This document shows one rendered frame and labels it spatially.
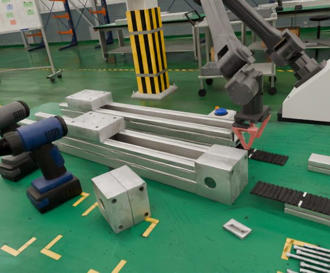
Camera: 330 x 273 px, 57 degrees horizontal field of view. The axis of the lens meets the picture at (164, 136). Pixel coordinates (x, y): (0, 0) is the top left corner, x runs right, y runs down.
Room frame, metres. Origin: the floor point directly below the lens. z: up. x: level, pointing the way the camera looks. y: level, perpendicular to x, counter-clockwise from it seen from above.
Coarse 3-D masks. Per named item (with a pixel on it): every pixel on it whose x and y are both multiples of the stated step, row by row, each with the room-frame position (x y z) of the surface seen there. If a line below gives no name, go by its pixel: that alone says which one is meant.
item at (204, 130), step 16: (64, 112) 1.25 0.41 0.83; (80, 112) 1.20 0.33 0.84; (112, 112) 1.07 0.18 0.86; (128, 112) 1.11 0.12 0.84; (144, 112) 1.06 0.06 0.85; (160, 112) 1.01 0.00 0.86; (176, 112) 0.98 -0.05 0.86; (128, 128) 1.03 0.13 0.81; (144, 128) 0.97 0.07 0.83; (160, 128) 0.92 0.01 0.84; (176, 128) 0.89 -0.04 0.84; (192, 128) 0.84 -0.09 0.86; (208, 128) 0.81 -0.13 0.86; (224, 128) 0.80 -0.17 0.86; (208, 144) 0.82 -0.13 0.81; (224, 144) 0.77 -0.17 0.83; (240, 144) 0.83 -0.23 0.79
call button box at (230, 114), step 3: (213, 111) 1.01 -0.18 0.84; (228, 111) 0.99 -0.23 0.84; (231, 111) 0.98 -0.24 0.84; (234, 111) 0.98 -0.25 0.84; (210, 114) 0.98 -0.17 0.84; (213, 114) 0.98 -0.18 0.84; (216, 114) 0.97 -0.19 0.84; (219, 114) 0.96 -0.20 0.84; (222, 114) 0.96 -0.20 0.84; (225, 114) 0.96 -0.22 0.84; (228, 114) 0.96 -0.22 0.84; (231, 114) 0.96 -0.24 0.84; (234, 114) 0.97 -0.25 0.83; (222, 117) 0.94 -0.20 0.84; (225, 117) 0.94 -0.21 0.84; (228, 117) 0.94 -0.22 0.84; (231, 117) 0.95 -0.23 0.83
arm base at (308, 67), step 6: (306, 54) 1.10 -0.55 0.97; (300, 60) 1.08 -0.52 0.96; (306, 60) 1.08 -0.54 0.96; (312, 60) 1.08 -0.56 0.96; (324, 60) 1.08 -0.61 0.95; (294, 66) 1.09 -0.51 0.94; (300, 66) 1.08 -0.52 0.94; (306, 66) 1.06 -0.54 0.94; (312, 66) 1.06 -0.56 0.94; (318, 66) 1.05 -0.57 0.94; (324, 66) 1.04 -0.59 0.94; (300, 72) 1.07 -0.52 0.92; (306, 72) 1.06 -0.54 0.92; (312, 72) 1.04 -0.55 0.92; (318, 72) 1.03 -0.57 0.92; (300, 78) 1.08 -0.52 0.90; (306, 78) 1.06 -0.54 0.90; (294, 84) 1.08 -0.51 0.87; (300, 84) 1.07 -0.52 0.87
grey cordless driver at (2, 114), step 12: (0, 108) 0.86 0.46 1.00; (12, 108) 0.87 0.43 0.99; (24, 108) 0.90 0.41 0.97; (0, 120) 0.83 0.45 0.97; (12, 120) 0.86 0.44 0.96; (0, 132) 0.84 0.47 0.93; (12, 156) 0.85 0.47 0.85; (24, 156) 0.85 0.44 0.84; (0, 168) 0.83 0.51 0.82; (12, 168) 0.81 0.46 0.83; (24, 168) 0.83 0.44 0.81; (36, 168) 0.86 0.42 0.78; (12, 180) 0.80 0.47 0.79
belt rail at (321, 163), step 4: (312, 156) 0.67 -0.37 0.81; (316, 156) 0.67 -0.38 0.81; (320, 156) 0.67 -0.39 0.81; (324, 156) 0.66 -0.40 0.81; (328, 156) 0.66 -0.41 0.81; (308, 160) 0.66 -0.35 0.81; (312, 160) 0.65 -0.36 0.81; (316, 160) 0.65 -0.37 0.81; (320, 160) 0.65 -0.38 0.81; (324, 160) 0.64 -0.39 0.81; (328, 160) 0.64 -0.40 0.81; (308, 164) 0.66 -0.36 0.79; (312, 164) 0.65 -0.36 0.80; (316, 164) 0.64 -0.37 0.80; (320, 164) 0.64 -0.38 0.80; (324, 164) 0.63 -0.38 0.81; (328, 164) 0.63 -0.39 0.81; (308, 168) 0.66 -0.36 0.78; (312, 168) 0.65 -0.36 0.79; (316, 168) 0.64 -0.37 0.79; (320, 168) 0.64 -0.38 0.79; (324, 168) 0.64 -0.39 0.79; (328, 168) 0.63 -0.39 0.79; (320, 172) 0.64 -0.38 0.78; (324, 172) 0.63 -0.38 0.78; (328, 172) 0.63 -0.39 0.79
